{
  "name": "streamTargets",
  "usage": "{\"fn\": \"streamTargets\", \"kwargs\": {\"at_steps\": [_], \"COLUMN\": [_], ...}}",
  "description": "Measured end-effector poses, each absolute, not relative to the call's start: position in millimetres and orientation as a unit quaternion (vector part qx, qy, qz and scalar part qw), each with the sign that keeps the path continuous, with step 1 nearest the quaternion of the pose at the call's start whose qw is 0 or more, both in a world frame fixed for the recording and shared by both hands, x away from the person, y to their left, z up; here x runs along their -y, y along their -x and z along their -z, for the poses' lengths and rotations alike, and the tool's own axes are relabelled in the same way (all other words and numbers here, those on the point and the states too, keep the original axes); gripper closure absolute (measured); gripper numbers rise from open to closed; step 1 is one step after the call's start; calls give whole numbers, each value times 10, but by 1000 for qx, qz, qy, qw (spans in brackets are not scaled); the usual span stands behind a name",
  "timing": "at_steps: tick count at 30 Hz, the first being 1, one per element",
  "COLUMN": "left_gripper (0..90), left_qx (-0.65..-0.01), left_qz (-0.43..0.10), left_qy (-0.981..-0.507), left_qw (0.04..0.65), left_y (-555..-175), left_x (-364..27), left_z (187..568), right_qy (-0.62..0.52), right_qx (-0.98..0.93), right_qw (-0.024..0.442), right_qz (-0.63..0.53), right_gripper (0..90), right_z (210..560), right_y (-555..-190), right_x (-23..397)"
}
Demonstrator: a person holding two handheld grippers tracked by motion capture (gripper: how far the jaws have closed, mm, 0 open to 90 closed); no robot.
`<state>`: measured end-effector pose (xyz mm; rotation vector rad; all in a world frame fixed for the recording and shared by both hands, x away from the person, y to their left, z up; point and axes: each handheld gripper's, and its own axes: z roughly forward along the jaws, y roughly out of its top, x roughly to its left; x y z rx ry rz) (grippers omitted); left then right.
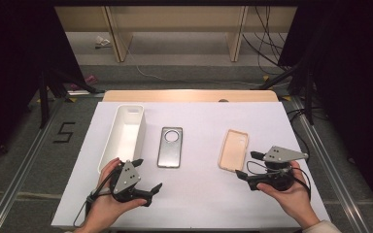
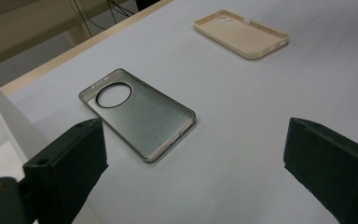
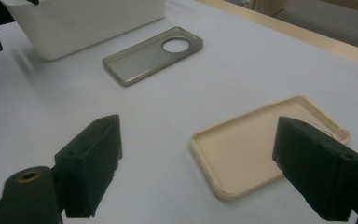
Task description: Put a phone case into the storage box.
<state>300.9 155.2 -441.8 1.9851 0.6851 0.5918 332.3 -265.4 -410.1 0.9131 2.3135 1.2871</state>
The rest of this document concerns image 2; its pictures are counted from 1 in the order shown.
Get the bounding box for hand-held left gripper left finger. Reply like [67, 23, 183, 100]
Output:
[22, 117, 109, 224]

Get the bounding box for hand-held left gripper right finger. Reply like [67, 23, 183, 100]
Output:
[282, 117, 358, 224]

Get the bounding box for white plastic storage box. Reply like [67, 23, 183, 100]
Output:
[0, 70, 49, 185]

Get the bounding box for wooden cutting board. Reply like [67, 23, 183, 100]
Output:
[193, 9, 290, 61]

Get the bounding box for white table mat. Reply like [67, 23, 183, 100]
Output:
[7, 0, 358, 224]

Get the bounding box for light wooden shelf unit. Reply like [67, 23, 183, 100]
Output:
[0, 0, 138, 71]

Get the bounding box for black cables on floor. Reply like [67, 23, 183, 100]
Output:
[71, 0, 136, 37]

